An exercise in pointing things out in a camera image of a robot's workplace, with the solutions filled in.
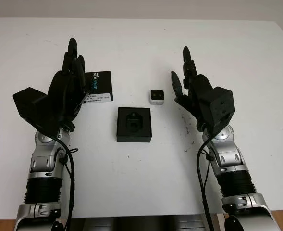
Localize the dark robot torso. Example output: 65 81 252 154
66 215 226 231

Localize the black RealSense box lid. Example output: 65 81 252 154
82 70 114 104

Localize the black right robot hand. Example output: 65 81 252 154
171 46 214 132

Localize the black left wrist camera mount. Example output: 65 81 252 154
12 87 62 135

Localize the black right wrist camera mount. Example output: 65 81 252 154
198 86 235 135

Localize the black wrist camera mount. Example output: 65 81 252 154
198 86 235 135
12 87 62 135

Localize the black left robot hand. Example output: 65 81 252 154
46 38 91 132

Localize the small silver depth camera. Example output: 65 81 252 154
149 90 164 105

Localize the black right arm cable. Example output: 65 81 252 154
196 134 216 231

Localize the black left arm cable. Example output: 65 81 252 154
54 134 79 231

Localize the black camera box base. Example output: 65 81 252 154
116 107 152 143

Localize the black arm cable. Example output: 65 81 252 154
196 134 216 231
54 134 79 231

